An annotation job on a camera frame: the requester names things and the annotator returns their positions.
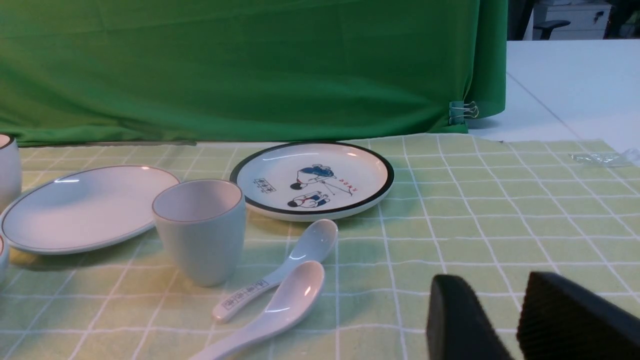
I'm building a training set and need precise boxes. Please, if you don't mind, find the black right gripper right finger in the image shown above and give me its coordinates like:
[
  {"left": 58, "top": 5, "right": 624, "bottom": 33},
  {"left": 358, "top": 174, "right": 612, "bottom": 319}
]
[{"left": 516, "top": 271, "right": 640, "bottom": 360}]

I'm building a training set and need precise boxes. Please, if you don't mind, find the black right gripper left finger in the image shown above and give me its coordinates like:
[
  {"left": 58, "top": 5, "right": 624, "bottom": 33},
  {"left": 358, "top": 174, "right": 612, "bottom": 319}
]
[{"left": 426, "top": 274, "right": 513, "bottom": 360}]

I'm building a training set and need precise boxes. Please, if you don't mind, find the white spoon with label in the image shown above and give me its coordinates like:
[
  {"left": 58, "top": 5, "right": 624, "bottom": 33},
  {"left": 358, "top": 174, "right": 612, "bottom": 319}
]
[{"left": 211, "top": 219, "right": 339, "bottom": 322}]

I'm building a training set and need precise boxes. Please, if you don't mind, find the plain white ceramic spoon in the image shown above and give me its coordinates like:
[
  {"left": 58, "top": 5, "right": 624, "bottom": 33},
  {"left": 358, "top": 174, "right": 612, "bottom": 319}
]
[{"left": 191, "top": 260, "right": 326, "bottom": 360}]

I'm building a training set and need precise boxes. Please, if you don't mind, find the plain light blue cup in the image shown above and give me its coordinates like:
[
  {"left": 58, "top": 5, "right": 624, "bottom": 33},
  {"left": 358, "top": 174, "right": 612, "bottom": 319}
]
[{"left": 151, "top": 178, "right": 247, "bottom": 287}]

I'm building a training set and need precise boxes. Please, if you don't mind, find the plain light blue bowl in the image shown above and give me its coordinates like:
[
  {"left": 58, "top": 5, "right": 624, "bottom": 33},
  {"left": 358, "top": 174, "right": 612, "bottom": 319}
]
[{"left": 0, "top": 235, "right": 10, "bottom": 284}]

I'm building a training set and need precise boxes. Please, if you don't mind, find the green checkered tablecloth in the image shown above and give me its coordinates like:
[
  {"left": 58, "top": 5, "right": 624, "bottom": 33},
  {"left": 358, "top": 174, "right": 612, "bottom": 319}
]
[{"left": 0, "top": 134, "right": 640, "bottom": 360}]

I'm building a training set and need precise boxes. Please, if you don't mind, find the clear plastic wrap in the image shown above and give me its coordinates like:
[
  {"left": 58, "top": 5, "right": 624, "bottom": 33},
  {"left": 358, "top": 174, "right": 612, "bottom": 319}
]
[{"left": 569, "top": 148, "right": 640, "bottom": 168}]

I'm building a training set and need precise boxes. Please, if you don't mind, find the black-rimmed illustrated plate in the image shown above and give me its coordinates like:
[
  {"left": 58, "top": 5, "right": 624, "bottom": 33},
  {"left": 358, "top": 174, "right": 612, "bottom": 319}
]
[{"left": 230, "top": 141, "right": 395, "bottom": 223}]

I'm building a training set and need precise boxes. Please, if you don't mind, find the metal binder clip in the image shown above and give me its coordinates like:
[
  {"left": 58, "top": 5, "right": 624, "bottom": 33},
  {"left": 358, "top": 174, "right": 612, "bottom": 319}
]
[{"left": 448, "top": 101, "right": 479, "bottom": 126}]

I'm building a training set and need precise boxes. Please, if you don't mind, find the office chair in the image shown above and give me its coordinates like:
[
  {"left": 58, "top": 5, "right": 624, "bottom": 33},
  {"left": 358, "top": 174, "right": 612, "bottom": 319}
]
[{"left": 533, "top": 19, "right": 571, "bottom": 41}]

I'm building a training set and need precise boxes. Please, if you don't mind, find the white cabinet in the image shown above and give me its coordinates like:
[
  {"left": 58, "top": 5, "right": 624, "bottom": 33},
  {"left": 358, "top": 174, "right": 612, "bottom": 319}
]
[{"left": 532, "top": 1, "right": 611, "bottom": 41}]

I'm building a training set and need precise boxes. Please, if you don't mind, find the plain light blue plate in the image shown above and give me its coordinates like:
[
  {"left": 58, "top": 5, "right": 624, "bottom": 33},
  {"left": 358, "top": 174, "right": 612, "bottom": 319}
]
[{"left": 1, "top": 165, "right": 180, "bottom": 255}]

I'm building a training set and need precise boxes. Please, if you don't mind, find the green backdrop cloth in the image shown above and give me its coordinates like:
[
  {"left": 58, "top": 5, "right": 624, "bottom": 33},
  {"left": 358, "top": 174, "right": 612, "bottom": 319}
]
[{"left": 0, "top": 0, "right": 508, "bottom": 146}]

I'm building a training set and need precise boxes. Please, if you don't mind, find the black-rimmed white cup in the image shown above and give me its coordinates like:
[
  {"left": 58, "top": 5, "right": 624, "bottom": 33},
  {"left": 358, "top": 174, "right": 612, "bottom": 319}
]
[{"left": 0, "top": 133, "right": 22, "bottom": 212}]

